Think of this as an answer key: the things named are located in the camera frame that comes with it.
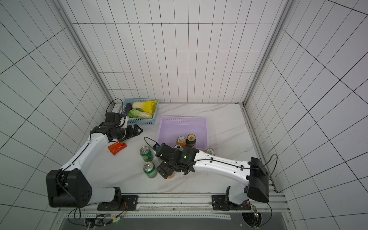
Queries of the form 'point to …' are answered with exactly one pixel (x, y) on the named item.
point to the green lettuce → (138, 113)
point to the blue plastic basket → (140, 121)
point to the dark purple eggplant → (128, 107)
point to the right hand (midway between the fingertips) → (161, 166)
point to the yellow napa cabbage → (149, 106)
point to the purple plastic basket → (170, 127)
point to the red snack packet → (117, 147)
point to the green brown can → (190, 140)
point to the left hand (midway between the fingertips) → (134, 135)
